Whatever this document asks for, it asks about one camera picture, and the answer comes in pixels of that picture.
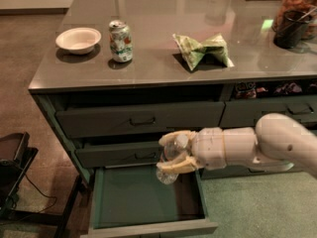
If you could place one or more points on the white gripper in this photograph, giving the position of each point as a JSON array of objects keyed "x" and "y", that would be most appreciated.
[{"x": 208, "y": 148}]

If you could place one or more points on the clear plastic water bottle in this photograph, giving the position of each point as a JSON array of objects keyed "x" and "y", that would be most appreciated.
[{"x": 174, "y": 152}]

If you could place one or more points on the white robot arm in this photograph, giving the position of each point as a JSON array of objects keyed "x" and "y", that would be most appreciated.
[{"x": 276, "y": 144}]

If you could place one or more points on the bottom right drawer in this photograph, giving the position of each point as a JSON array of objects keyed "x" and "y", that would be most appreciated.
[{"x": 232, "y": 172}]

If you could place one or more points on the top left drawer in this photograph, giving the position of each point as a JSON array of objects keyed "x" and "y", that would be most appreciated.
[{"x": 138, "y": 119}]

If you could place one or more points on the top right drawer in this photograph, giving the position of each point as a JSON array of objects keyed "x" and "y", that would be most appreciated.
[{"x": 246, "y": 112}]

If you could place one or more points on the snack bags in drawer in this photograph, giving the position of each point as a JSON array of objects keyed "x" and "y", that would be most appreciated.
[{"x": 251, "y": 90}]

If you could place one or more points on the open bottom left drawer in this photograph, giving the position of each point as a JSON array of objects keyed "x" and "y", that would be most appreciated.
[{"x": 133, "y": 203}]

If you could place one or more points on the middle left drawer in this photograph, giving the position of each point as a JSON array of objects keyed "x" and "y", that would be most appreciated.
[{"x": 119, "y": 155}]

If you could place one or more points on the green chip bag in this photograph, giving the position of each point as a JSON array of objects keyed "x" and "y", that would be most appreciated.
[{"x": 193, "y": 52}]

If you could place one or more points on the green white soda can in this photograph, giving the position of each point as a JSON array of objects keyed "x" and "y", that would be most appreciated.
[{"x": 121, "y": 45}]

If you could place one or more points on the black mesh cup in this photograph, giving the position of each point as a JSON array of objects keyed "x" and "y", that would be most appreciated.
[{"x": 291, "y": 29}]

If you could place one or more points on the white paper bowl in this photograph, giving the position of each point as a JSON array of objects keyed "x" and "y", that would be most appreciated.
[{"x": 78, "y": 41}]

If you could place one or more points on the glass snack jar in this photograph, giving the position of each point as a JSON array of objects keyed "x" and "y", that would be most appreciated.
[{"x": 299, "y": 5}]

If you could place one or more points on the black stand with cable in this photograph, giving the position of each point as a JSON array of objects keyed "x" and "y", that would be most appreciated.
[{"x": 16, "y": 156}]

